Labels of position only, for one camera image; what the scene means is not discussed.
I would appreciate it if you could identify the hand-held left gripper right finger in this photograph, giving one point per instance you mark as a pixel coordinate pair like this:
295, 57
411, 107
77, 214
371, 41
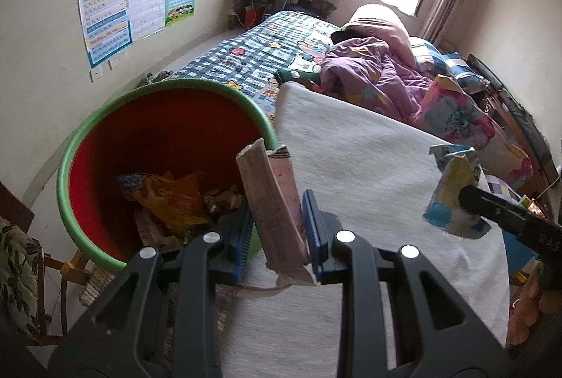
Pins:
314, 229

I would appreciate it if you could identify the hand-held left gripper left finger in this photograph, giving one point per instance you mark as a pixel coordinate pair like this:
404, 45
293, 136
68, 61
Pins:
243, 237

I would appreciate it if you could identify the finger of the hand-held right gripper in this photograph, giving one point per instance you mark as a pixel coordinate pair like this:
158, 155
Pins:
487, 202

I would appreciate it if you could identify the blue and white wrapper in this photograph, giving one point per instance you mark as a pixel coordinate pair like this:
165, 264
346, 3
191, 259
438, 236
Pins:
452, 180

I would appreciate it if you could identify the pink snack box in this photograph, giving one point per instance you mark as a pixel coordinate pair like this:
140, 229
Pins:
272, 193

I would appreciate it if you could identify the orange plastic bag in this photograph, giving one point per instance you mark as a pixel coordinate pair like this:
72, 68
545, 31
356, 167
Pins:
175, 198

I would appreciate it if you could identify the green basin with red inside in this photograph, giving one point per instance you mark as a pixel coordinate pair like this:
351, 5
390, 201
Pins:
153, 132

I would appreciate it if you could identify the person's right hand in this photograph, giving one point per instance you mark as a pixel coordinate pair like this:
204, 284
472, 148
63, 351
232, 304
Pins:
533, 299

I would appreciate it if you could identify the blue book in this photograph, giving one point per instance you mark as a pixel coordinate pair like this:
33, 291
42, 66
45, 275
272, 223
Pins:
518, 246

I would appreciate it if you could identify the pink floral blanket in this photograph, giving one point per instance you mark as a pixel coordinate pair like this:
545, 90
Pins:
461, 119

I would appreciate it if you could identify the dark wooden headboard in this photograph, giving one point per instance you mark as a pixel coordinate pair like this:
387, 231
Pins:
513, 110

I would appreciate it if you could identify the white towel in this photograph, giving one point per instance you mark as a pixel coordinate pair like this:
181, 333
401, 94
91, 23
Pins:
373, 150

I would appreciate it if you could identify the blue plaid pillow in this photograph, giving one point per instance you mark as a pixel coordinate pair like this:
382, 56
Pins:
463, 71

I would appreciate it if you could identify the brown woven cloth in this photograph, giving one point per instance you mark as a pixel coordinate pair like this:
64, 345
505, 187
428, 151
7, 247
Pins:
99, 286

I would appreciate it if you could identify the dark green cloth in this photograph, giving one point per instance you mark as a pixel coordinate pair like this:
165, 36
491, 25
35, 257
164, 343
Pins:
298, 76

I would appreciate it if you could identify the blue striped pillow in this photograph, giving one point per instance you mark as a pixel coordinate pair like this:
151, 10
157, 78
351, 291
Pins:
426, 55

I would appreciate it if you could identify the purple quilt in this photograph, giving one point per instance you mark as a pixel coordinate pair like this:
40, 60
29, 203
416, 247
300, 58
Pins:
373, 71

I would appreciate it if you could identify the wooden chair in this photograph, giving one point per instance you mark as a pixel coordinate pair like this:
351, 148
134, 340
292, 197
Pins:
66, 272

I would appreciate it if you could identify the blue plaid bed sheet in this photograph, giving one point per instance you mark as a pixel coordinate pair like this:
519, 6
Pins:
246, 53

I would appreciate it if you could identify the black cloth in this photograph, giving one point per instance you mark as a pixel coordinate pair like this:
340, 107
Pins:
347, 36

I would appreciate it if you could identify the pink pillow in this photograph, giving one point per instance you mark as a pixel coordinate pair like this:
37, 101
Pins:
382, 22

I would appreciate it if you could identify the red box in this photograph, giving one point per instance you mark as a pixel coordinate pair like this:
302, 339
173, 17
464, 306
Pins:
251, 17

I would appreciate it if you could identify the white wall socket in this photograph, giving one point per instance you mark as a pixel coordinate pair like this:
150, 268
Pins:
96, 75

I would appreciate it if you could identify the white chart wall poster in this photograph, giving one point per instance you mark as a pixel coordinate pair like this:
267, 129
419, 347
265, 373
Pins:
147, 0

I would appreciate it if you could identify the blue chart wall poster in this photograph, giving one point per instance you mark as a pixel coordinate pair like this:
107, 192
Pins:
105, 18

